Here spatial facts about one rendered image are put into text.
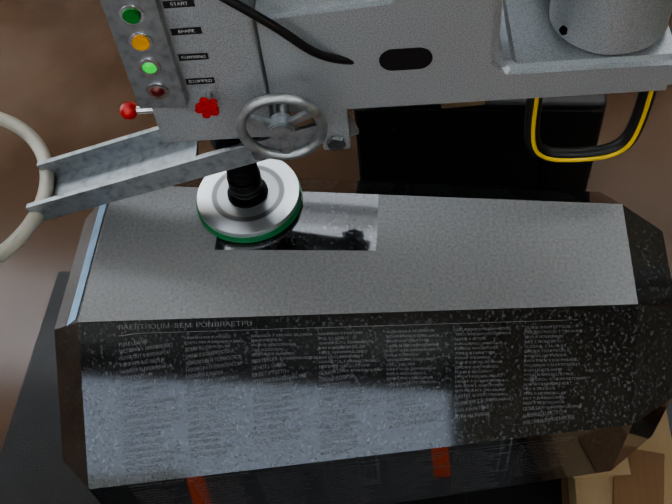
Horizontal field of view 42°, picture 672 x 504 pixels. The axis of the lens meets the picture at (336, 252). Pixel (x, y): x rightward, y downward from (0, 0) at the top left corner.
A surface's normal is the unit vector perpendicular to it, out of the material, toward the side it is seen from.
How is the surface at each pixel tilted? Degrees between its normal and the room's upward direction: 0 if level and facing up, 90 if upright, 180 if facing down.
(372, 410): 45
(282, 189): 0
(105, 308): 0
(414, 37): 90
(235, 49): 90
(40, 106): 0
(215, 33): 90
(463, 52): 90
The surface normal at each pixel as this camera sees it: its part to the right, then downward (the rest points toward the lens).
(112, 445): -0.07, 0.17
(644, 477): -0.08, -0.58
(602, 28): -0.35, 0.78
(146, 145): 0.00, 0.82
